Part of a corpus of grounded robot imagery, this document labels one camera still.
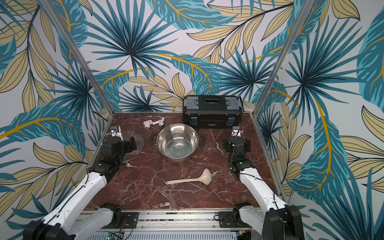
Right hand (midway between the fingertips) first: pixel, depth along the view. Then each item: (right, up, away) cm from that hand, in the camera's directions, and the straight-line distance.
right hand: (238, 137), depth 82 cm
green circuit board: (-64, -47, -11) cm, 80 cm away
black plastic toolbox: (-12, +16, +15) cm, 25 cm away
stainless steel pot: (-36, -5, +21) cm, 42 cm away
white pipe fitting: (-58, +9, +27) cm, 65 cm away
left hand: (-62, -1, -3) cm, 62 cm away
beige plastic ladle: (-17, -24, +5) cm, 30 cm away
